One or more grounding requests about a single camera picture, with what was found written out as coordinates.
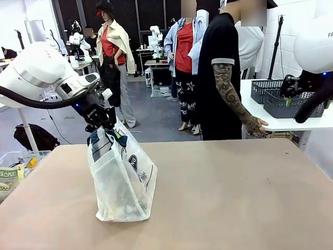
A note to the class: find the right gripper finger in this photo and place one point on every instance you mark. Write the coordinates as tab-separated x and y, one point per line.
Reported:
296	91
286	88

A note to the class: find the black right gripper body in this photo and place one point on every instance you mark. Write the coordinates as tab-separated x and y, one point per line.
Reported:
312	80

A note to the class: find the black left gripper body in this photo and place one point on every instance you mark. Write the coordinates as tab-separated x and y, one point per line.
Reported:
93	112

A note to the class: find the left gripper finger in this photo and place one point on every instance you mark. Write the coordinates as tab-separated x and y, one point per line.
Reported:
111	117
92	129

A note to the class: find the dark grey plastic basket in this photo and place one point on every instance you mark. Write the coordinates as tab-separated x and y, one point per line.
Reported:
260	89
275	108

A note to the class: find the translucent white shopping bag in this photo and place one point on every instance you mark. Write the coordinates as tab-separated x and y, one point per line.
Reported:
122	182

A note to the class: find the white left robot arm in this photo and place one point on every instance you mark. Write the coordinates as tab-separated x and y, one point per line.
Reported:
39	73

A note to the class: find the tattooed right forearm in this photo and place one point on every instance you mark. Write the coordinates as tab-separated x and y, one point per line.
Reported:
239	109

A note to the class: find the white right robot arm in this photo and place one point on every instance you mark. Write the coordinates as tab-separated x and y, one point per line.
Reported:
312	39

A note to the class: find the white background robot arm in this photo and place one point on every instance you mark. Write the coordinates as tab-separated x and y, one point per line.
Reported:
156	39
80	44

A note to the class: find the tattooed right hand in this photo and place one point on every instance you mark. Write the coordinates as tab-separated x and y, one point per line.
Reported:
256	126

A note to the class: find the white side table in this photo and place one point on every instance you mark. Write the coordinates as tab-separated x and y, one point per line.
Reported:
281	123

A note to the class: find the black tripod stand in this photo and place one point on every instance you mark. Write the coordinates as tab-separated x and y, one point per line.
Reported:
275	47
20	39

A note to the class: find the mannequin with white shirt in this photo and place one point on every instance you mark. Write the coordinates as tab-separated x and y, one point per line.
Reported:
249	47

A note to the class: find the clear plastic crate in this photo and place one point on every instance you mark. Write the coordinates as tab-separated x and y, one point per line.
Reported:
43	155

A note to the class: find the black backpack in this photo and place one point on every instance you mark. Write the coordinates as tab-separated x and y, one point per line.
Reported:
36	136

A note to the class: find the clear storage bin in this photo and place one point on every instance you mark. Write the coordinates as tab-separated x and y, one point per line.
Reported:
162	91

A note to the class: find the mannequin with cream jacket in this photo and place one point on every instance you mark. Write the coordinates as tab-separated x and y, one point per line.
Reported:
114	52

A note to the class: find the white table with leg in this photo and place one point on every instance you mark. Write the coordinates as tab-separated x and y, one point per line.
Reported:
26	125

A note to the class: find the background person black shirt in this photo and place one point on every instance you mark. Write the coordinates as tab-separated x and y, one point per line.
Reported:
91	43

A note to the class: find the small yellow packet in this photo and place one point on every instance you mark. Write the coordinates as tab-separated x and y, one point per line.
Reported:
32	162

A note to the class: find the small grey background table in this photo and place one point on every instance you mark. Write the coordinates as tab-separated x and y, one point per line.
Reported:
156	62

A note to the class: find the person in black T-shirt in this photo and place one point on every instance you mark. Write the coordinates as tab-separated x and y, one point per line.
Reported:
218	52

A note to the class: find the beige green-lettered snack pack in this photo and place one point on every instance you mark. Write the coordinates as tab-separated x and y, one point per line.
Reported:
10	175

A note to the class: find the mannequin in red top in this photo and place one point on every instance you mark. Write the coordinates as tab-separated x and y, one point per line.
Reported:
182	52

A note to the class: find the whiteboard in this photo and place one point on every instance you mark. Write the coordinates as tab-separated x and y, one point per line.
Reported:
35	31

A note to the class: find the seated person in black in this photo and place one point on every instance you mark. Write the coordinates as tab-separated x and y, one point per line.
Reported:
7	53

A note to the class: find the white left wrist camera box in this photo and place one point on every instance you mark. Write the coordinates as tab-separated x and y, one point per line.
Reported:
107	93

